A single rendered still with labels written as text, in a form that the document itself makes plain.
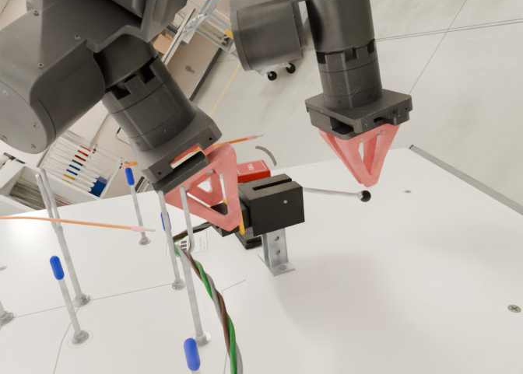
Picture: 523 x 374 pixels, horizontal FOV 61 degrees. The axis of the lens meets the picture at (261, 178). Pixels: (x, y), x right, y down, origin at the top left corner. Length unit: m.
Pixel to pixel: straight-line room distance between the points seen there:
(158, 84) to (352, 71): 0.18
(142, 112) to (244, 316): 0.20
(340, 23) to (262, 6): 0.07
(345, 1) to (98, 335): 0.36
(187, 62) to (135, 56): 8.16
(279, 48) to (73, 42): 0.19
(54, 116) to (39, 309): 0.26
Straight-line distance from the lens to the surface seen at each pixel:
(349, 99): 0.43
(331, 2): 0.41
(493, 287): 0.46
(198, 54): 8.53
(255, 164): 0.65
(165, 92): 0.34
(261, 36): 0.41
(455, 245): 0.52
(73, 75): 0.30
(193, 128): 0.34
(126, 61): 0.33
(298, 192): 0.43
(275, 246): 0.46
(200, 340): 0.40
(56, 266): 0.40
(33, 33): 0.29
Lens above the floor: 1.32
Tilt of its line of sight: 22 degrees down
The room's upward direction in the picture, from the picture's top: 60 degrees counter-clockwise
